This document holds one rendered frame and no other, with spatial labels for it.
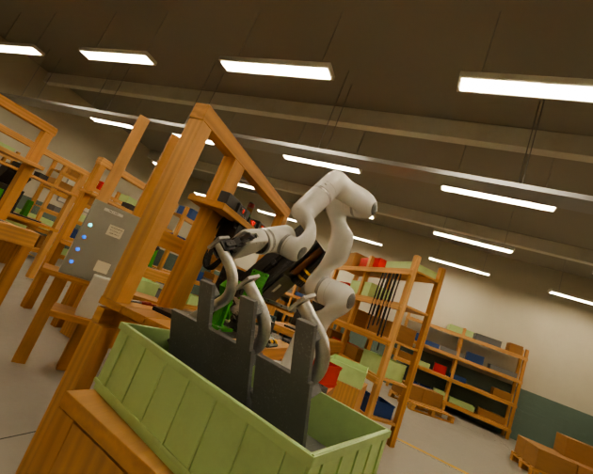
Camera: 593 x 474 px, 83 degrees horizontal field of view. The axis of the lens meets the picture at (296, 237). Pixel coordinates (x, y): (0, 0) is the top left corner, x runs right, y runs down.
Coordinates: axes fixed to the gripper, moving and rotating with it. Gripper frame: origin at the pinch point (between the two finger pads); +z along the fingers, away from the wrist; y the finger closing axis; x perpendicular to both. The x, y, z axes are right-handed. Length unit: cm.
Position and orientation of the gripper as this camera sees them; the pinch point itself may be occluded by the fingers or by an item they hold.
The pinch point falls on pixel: (223, 248)
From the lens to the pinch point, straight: 94.4
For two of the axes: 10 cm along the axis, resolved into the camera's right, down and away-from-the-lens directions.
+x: 5.0, 8.4, -2.0
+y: 6.9, -5.3, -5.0
